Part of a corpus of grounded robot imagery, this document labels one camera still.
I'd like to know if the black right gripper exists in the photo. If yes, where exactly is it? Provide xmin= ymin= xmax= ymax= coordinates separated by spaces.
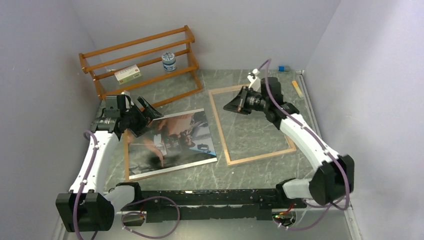
xmin=223 ymin=86 xmax=269 ymax=115

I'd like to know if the aluminium rail frame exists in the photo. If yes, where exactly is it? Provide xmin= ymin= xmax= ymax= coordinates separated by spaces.
xmin=55 ymin=82 xmax=361 ymax=240

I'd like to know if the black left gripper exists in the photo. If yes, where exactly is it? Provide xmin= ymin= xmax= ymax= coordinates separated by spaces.
xmin=121 ymin=96 xmax=163 ymax=138

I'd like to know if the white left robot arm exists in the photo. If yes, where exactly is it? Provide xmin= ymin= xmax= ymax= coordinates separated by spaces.
xmin=55 ymin=92 xmax=163 ymax=236

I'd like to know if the white blue jar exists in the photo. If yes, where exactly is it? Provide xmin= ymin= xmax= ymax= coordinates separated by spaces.
xmin=161 ymin=52 xmax=177 ymax=72

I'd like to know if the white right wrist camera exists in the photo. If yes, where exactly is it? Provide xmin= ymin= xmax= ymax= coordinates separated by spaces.
xmin=247 ymin=68 xmax=261 ymax=92

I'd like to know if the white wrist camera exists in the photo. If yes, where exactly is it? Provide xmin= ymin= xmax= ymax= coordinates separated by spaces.
xmin=121 ymin=90 xmax=133 ymax=109
xmin=247 ymin=68 xmax=261 ymax=92

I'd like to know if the wooden frame backing board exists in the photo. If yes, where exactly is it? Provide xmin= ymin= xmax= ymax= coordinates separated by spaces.
xmin=124 ymin=133 xmax=186 ymax=182

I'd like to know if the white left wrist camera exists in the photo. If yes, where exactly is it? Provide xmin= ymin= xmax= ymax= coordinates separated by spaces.
xmin=121 ymin=90 xmax=133 ymax=109

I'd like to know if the large printed photo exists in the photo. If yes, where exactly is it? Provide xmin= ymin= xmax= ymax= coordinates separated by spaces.
xmin=126 ymin=108 xmax=218 ymax=181

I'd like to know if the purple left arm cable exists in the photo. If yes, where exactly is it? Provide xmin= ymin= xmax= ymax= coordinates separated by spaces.
xmin=72 ymin=130 xmax=181 ymax=240

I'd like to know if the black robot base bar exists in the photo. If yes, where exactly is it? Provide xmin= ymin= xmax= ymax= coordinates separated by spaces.
xmin=122 ymin=188 xmax=306 ymax=223

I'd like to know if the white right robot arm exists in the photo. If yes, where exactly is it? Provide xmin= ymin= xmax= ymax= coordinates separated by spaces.
xmin=223 ymin=77 xmax=355 ymax=208

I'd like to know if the light wooden picture frame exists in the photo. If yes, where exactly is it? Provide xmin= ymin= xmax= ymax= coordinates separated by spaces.
xmin=208 ymin=84 xmax=297 ymax=167

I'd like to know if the small yellow wooden stick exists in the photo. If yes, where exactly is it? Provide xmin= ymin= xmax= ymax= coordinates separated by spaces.
xmin=291 ymin=80 xmax=304 ymax=98

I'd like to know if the white green box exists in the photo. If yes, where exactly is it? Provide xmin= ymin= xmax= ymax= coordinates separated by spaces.
xmin=114 ymin=64 xmax=142 ymax=85

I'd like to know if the orange wooden shelf rack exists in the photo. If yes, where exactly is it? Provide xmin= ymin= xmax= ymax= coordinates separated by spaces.
xmin=79 ymin=25 xmax=203 ymax=107

